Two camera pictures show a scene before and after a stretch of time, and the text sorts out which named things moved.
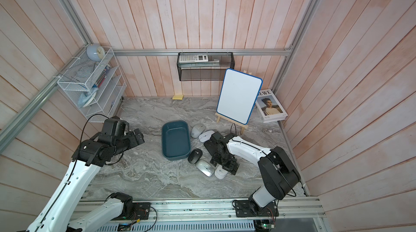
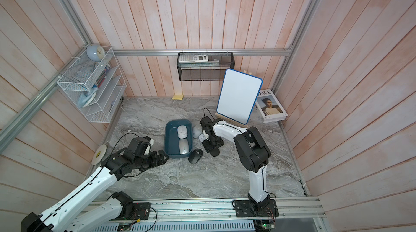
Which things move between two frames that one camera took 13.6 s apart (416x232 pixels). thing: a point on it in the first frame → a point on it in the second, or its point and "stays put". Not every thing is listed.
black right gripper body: (227, 162) → (212, 143)
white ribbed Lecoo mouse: (220, 172) → (182, 131)
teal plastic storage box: (175, 140) stays put
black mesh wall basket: (204, 66) stays put
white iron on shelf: (85, 97) stays put
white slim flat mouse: (205, 136) stays put
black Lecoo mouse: (195, 156) stays put
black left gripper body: (128, 142) → (150, 161)
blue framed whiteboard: (238, 95) stays put
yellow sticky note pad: (177, 97) stays put
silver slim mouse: (205, 167) → (183, 146)
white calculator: (190, 58) stays put
